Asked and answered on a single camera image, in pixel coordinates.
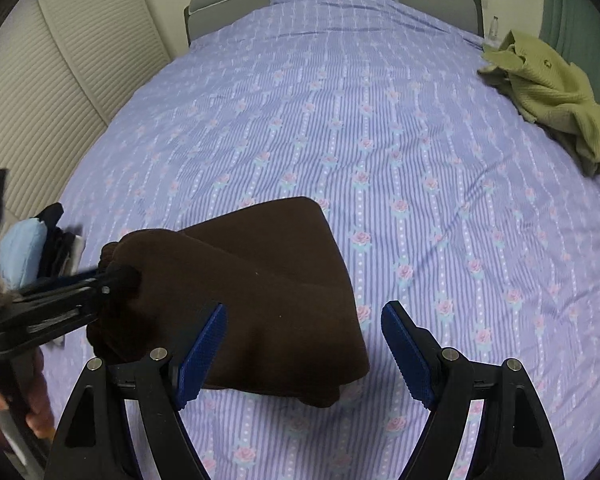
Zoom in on grey folded garment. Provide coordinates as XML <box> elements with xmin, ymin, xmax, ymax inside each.
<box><xmin>56</xmin><ymin>232</ymin><xmax>86</xmax><ymax>282</ymax></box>

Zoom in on grey upholstered headboard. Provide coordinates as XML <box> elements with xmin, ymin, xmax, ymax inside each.
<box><xmin>184</xmin><ymin>0</ymin><xmax>483</xmax><ymax>46</ymax></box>

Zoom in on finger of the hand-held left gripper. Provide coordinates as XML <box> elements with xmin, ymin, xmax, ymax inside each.
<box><xmin>0</xmin><ymin>267</ymin><xmax>140</xmax><ymax>357</ymax></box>
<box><xmin>17</xmin><ymin>269</ymin><xmax>101</xmax><ymax>299</ymax></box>

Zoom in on black folded garment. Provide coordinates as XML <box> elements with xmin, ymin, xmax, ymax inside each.
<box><xmin>34</xmin><ymin>202</ymin><xmax>79</xmax><ymax>281</ymax></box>

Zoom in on person's left hand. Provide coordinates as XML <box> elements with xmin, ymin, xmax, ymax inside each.
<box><xmin>26</xmin><ymin>347</ymin><xmax>57</xmax><ymax>439</ymax></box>

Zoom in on white louvered wardrobe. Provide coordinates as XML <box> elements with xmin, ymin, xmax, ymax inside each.
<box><xmin>0</xmin><ymin>0</ymin><xmax>174</xmax><ymax>231</ymax></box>

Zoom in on olive green jacket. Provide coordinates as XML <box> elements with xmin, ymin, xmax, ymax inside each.
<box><xmin>476</xmin><ymin>29</ymin><xmax>600</xmax><ymax>177</ymax></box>

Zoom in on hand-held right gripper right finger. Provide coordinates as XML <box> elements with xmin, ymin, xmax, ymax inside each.
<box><xmin>381</xmin><ymin>301</ymin><xmax>566</xmax><ymax>480</ymax></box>

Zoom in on light blue folded garment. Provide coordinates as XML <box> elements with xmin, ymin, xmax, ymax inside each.
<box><xmin>0</xmin><ymin>217</ymin><xmax>48</xmax><ymax>291</ymax></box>

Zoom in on dark brown fleece pants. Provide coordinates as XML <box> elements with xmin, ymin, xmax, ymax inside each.
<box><xmin>86</xmin><ymin>196</ymin><xmax>371</xmax><ymax>408</ymax></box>

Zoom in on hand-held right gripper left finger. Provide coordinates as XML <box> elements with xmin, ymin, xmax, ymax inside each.
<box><xmin>45</xmin><ymin>301</ymin><xmax>228</xmax><ymax>480</ymax></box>

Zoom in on purple striped bed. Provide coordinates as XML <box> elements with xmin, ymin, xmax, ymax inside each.
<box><xmin>40</xmin><ymin>0</ymin><xmax>600</xmax><ymax>480</ymax></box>

